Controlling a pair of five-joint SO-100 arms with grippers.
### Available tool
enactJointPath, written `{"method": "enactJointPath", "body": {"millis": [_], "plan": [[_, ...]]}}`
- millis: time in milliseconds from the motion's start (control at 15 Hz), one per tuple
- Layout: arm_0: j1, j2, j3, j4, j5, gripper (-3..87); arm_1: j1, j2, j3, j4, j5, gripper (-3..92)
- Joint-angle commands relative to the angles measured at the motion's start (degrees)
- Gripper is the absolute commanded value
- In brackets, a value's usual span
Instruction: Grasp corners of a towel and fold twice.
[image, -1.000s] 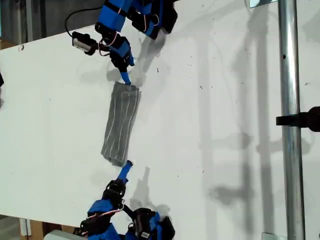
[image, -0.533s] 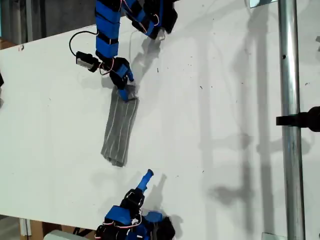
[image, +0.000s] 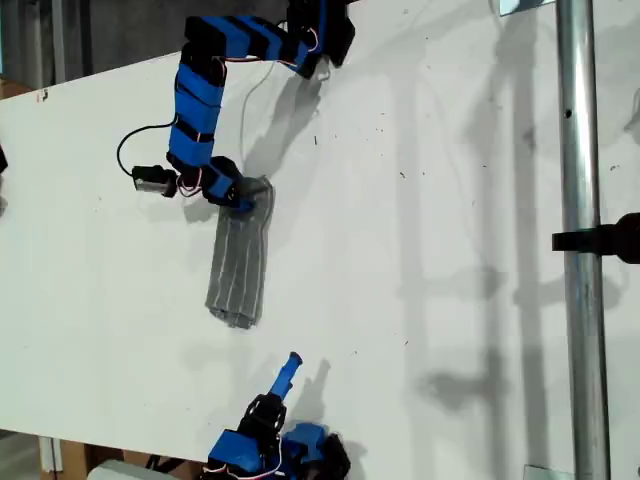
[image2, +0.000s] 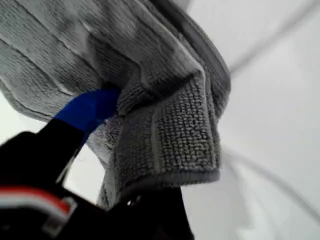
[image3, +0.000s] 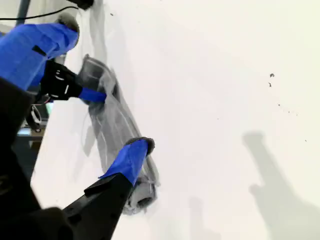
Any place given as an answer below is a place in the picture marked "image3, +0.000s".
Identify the black camera box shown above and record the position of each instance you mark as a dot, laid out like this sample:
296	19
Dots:
82	3

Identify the grey metal bar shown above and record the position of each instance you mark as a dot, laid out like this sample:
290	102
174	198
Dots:
22	10

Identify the grey white-striped towel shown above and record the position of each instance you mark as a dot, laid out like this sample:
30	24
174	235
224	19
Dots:
117	120

